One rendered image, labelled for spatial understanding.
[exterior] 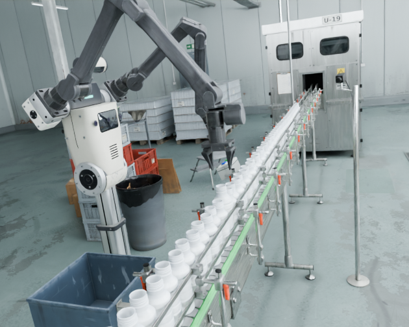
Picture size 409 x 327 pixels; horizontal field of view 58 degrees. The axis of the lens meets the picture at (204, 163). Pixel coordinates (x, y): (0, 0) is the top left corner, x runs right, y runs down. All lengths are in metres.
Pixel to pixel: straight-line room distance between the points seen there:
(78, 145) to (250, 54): 10.27
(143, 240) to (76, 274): 2.06
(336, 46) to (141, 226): 3.88
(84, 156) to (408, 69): 10.51
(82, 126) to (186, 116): 6.57
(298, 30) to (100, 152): 4.69
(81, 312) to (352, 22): 5.31
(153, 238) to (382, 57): 9.14
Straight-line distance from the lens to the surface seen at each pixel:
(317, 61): 5.93
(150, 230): 3.53
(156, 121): 8.57
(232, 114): 1.20
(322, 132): 6.05
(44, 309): 1.38
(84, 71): 1.42
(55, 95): 1.51
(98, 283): 1.63
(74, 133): 1.68
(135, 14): 1.28
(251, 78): 11.73
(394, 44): 11.51
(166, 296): 0.88
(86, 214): 4.00
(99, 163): 1.67
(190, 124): 8.14
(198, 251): 1.05
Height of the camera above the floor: 1.60
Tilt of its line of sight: 15 degrees down
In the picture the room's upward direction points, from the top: 7 degrees counter-clockwise
